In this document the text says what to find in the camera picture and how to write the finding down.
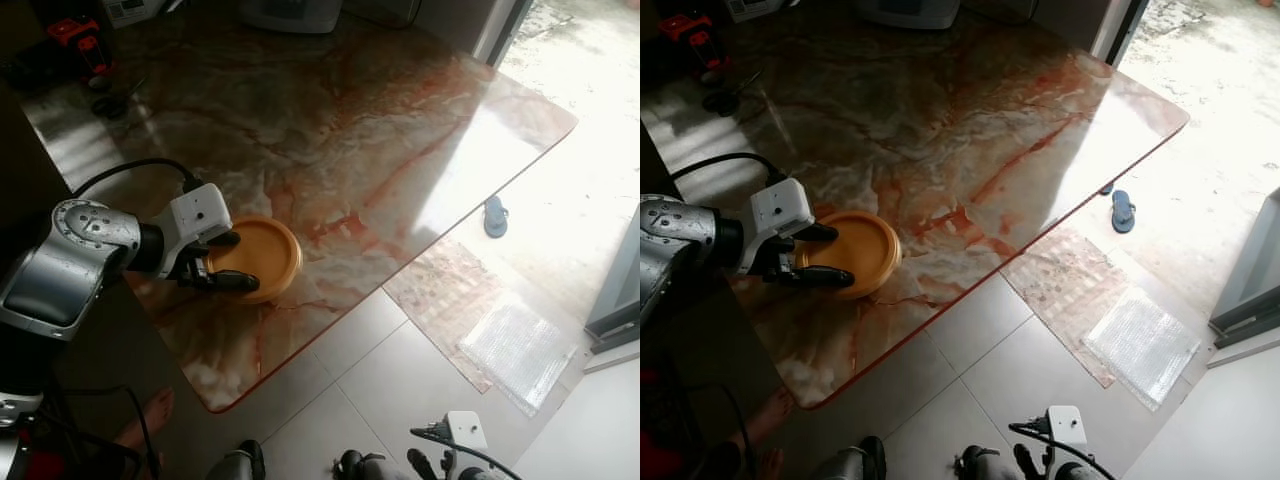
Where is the grey metal door frame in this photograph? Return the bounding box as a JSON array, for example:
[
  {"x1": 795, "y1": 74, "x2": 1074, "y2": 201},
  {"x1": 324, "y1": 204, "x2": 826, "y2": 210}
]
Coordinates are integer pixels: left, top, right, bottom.
[
  {"x1": 585, "y1": 190, "x2": 641, "y2": 356},
  {"x1": 1207, "y1": 188, "x2": 1280, "y2": 349}
]

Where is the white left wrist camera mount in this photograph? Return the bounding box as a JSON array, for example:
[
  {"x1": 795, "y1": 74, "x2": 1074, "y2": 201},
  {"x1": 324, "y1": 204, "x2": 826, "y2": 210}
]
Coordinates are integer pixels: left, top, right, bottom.
[
  {"x1": 155, "y1": 183, "x2": 234, "y2": 273},
  {"x1": 745, "y1": 178, "x2": 816, "y2": 271}
]

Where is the red black device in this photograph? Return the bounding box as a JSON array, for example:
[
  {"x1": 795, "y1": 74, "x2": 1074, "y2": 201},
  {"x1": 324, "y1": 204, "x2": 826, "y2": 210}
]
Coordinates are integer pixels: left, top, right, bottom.
[
  {"x1": 45, "y1": 15, "x2": 113, "y2": 76},
  {"x1": 658, "y1": 12, "x2": 716, "y2": 71}
]

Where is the white rounded appliance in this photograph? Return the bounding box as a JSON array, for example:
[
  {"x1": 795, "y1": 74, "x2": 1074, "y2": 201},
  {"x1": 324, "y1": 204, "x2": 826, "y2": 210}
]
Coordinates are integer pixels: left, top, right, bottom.
[
  {"x1": 858, "y1": 0, "x2": 963, "y2": 31},
  {"x1": 237, "y1": 0, "x2": 344, "y2": 36}
]

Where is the silver black robot left leg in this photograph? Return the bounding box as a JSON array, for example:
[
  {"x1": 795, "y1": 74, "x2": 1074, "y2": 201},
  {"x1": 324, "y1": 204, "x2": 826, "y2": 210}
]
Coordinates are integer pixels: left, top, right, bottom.
[
  {"x1": 205, "y1": 440, "x2": 267, "y2": 480},
  {"x1": 810, "y1": 436, "x2": 888, "y2": 480}
]

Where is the small black utensil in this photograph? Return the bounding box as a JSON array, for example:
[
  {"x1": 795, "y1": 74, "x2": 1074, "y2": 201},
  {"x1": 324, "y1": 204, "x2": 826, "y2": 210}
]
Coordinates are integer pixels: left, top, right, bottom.
[
  {"x1": 702, "y1": 70, "x2": 763, "y2": 116},
  {"x1": 88, "y1": 75, "x2": 151, "y2": 121}
]

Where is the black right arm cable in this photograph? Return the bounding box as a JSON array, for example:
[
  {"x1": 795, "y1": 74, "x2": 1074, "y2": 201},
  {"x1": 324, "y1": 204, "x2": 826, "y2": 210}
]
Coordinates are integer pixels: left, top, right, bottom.
[
  {"x1": 1008, "y1": 420, "x2": 1116, "y2": 480},
  {"x1": 410, "y1": 425, "x2": 516, "y2": 480}
]

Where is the white door post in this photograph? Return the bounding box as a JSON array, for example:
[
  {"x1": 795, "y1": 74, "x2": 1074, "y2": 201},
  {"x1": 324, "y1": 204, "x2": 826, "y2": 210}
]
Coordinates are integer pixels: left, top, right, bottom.
[
  {"x1": 470, "y1": 0, "x2": 536, "y2": 69},
  {"x1": 1088, "y1": 0, "x2": 1151, "y2": 66}
]

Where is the pink patterned floor mat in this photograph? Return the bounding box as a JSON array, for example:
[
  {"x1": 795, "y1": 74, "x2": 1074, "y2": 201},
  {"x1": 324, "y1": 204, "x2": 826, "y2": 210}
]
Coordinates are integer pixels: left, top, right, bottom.
[
  {"x1": 1000, "y1": 228, "x2": 1141, "y2": 389},
  {"x1": 382, "y1": 235, "x2": 521, "y2": 396}
]

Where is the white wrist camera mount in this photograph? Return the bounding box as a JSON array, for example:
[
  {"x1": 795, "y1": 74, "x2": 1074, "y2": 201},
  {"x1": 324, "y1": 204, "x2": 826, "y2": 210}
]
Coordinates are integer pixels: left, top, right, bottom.
[
  {"x1": 155, "y1": 183, "x2": 234, "y2": 273},
  {"x1": 745, "y1": 178, "x2": 816, "y2": 271},
  {"x1": 1045, "y1": 404, "x2": 1089, "y2": 466},
  {"x1": 443, "y1": 410, "x2": 489, "y2": 471}
]

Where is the orange round plastic plate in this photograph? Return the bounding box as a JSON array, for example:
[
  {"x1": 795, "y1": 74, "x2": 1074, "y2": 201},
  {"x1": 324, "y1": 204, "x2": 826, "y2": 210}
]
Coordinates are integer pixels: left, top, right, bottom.
[
  {"x1": 800, "y1": 210, "x2": 903, "y2": 301},
  {"x1": 207, "y1": 214, "x2": 304, "y2": 305}
]

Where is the silver black robot right leg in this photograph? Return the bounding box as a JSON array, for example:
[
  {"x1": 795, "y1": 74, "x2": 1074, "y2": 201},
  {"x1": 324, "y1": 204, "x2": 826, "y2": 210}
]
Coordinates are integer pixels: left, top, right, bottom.
[
  {"x1": 333, "y1": 450, "x2": 401, "y2": 480},
  {"x1": 953, "y1": 445, "x2": 1011, "y2": 480}
]

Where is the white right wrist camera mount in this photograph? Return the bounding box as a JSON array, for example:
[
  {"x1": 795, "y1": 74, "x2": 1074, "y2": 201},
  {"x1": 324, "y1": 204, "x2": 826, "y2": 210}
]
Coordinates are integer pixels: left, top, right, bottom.
[
  {"x1": 1045, "y1": 404, "x2": 1089, "y2": 466},
  {"x1": 443, "y1": 410, "x2": 489, "y2": 471}
]

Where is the white vented appliance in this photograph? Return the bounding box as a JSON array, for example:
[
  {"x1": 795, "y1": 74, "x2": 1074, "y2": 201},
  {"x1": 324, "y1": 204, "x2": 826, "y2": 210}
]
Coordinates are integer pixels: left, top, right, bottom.
[
  {"x1": 100, "y1": 0, "x2": 186, "y2": 29},
  {"x1": 725, "y1": 0, "x2": 791, "y2": 23}
]

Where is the silver black robot leg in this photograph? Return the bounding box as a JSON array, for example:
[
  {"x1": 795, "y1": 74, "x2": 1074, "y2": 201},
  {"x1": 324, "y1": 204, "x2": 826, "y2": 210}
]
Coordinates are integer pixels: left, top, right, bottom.
[
  {"x1": 205, "y1": 440, "x2": 267, "y2": 480},
  {"x1": 333, "y1": 450, "x2": 401, "y2": 480},
  {"x1": 810, "y1": 436, "x2": 888, "y2": 480},
  {"x1": 953, "y1": 445, "x2": 1011, "y2": 480}
]

